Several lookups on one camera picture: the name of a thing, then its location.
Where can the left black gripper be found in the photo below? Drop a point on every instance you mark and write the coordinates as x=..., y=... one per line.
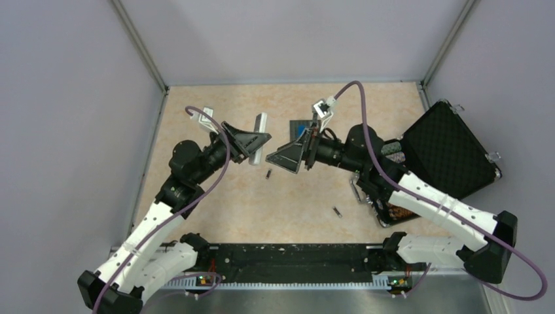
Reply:
x=243, y=144

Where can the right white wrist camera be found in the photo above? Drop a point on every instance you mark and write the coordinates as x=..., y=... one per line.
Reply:
x=325, y=110

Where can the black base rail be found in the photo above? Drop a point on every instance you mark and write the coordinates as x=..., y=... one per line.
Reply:
x=297, y=263

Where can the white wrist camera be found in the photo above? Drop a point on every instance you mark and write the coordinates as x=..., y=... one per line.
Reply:
x=205, y=122
x=325, y=110

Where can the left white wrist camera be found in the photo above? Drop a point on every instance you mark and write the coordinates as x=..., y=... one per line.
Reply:
x=205, y=122

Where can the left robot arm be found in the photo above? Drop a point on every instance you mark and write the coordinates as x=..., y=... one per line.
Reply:
x=130, y=277

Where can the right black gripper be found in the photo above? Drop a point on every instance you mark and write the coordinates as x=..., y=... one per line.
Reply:
x=291, y=156

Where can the white remote control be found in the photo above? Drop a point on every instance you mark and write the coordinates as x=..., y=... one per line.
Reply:
x=261, y=121

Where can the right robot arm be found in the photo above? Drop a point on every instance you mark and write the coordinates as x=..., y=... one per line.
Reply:
x=482, y=241

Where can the black poker chip case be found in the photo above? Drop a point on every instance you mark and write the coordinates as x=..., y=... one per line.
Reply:
x=438, y=148

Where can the chrome case handle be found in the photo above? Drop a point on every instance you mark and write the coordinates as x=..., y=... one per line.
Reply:
x=359, y=196

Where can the grey lego baseplate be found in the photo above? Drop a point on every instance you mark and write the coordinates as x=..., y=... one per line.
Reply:
x=294, y=124

